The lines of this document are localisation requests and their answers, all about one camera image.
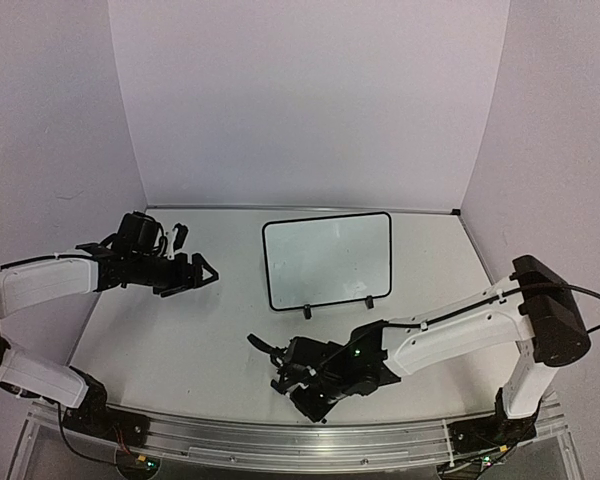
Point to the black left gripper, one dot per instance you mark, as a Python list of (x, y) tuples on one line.
[(182, 280)]

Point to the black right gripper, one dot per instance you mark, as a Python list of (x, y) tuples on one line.
[(281, 368)]

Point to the white whiteboard with black frame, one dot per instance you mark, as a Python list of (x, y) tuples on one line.
[(327, 261)]

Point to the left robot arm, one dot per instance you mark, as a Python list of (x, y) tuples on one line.
[(45, 300)]

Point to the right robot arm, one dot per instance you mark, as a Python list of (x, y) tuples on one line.
[(533, 307)]

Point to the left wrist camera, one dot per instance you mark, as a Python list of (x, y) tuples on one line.
[(177, 237)]

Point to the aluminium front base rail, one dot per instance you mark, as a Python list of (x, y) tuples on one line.
[(279, 448)]

